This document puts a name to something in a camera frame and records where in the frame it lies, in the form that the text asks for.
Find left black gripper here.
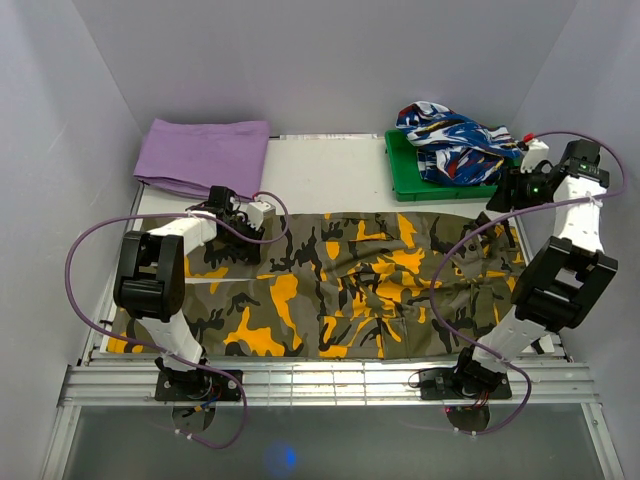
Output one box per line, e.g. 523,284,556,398
217,217,266,265

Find camouflage cargo trousers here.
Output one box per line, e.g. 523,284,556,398
106,210,551,359

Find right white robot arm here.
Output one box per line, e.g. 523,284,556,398
451,139,618,397

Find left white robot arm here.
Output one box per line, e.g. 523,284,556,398
114,186,275,400

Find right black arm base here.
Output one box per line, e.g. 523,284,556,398
418,367,512,400

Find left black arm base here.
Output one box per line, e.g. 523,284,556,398
154,369,243,402

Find folded purple trousers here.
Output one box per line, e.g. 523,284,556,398
134,119,270,199

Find blue white patterned garment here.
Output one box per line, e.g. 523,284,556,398
396,101,522,187

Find green plastic bin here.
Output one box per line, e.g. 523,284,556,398
385,128,499,201

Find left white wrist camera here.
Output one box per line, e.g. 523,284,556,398
245,200,276,230

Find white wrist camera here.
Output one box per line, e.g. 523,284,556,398
245,200,276,230
520,133,549,173

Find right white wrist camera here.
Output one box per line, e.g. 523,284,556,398
520,133,549,173

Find aluminium front rail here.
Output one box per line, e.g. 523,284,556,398
58,355,600,407

